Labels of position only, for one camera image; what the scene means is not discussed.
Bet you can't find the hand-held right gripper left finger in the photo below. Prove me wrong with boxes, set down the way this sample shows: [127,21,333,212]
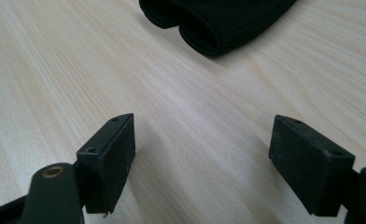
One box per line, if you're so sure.
[76,112,136,215]

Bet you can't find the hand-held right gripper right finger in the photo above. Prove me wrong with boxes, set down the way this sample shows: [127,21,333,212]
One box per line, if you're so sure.
[268,114,357,217]

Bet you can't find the black glove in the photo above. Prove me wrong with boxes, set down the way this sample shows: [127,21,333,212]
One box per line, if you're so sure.
[138,0,299,58]

